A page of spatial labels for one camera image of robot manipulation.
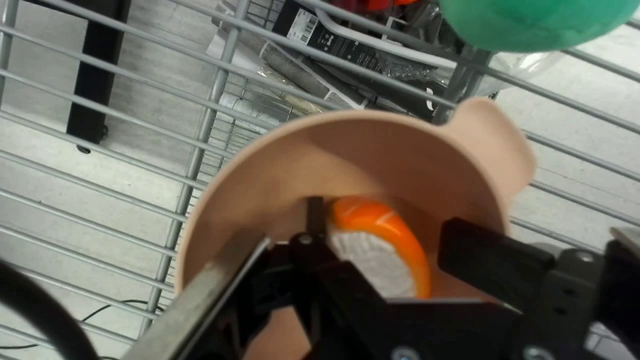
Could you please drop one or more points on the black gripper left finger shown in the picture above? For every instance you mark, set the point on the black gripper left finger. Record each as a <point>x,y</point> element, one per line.
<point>266,301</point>

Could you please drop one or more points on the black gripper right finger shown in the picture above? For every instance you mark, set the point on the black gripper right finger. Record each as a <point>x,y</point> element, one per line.
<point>496,256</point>

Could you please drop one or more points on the orange and white toy slice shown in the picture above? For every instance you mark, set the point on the orange and white toy slice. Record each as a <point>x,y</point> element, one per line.
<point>383,247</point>

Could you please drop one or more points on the pink plastic bowl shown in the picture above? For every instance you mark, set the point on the pink plastic bowl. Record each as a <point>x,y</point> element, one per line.
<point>373,161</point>

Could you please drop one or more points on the green foam ball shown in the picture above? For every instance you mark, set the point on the green foam ball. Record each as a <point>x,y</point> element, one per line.
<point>532,23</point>

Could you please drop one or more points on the black white labelled case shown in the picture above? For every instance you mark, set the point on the black white labelled case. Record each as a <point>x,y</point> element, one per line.
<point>347,50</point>

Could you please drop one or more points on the black post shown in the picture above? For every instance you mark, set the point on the black post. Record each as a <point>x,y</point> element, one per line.
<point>99,67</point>

